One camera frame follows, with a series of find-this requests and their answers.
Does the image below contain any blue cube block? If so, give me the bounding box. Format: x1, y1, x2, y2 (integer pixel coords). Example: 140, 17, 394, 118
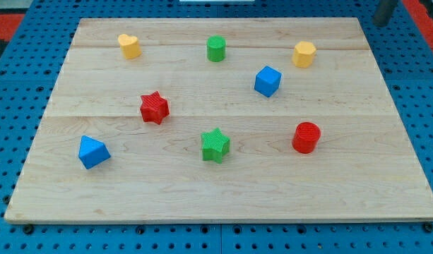
254, 66, 282, 97

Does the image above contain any yellow hexagon block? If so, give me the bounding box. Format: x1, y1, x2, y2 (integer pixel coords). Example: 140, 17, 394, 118
292, 41, 316, 68

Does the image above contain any green star block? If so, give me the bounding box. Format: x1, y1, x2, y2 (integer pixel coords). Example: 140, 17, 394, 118
201, 128, 230, 164

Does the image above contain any green cylinder block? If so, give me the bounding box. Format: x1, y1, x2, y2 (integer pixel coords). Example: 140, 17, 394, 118
206, 35, 226, 62

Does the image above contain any red star block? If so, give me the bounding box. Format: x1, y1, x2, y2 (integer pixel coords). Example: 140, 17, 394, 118
140, 91, 170, 125

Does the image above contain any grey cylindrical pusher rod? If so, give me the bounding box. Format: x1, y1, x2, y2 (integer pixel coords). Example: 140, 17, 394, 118
372, 0, 398, 28

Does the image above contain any red cylinder block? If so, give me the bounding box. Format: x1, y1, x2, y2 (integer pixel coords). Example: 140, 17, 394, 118
292, 122, 321, 154

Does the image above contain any wooden board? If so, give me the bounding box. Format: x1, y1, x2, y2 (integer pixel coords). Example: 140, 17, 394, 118
5, 18, 433, 224

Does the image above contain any blue triangle block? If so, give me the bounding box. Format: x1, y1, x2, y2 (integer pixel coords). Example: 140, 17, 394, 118
78, 135, 111, 169

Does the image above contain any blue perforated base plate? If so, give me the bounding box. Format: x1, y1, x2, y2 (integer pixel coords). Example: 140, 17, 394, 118
0, 1, 433, 253

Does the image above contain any yellow heart block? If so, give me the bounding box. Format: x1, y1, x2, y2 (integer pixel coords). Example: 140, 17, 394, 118
117, 34, 142, 59

